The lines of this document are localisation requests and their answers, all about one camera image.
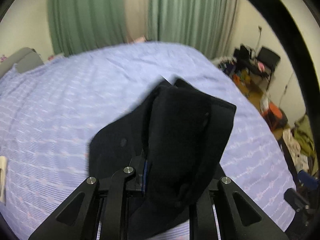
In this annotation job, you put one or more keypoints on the purple floral bedspread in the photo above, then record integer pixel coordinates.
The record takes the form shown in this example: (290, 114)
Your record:
(49, 115)

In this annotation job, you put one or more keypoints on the black keyboard stand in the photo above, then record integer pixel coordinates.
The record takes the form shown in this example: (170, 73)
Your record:
(242, 57)

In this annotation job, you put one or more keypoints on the green curtain left panel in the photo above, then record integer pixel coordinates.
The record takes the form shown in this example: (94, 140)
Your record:
(81, 25)

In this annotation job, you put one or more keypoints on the green curtain panel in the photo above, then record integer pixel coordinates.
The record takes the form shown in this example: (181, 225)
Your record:
(81, 25)
(206, 25)

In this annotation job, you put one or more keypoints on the black shelf rack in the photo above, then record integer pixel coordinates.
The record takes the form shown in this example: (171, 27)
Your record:
(298, 164)

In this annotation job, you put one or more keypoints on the green curtain right panel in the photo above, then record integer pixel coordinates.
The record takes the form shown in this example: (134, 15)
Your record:
(206, 25)

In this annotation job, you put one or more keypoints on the black pants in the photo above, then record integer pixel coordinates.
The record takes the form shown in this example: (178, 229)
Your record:
(182, 132)

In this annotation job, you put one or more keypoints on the black folding chair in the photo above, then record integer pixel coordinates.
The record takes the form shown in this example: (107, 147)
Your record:
(270, 60)

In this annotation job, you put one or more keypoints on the red orange stool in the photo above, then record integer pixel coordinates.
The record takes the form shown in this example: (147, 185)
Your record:
(274, 117)

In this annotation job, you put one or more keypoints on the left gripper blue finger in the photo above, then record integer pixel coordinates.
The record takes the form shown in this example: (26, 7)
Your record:
(145, 168)

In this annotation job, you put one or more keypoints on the grey headboard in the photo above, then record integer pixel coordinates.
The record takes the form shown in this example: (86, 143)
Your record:
(25, 59)

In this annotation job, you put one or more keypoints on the pile of toys and bags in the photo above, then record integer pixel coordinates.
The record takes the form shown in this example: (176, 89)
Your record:
(238, 74)

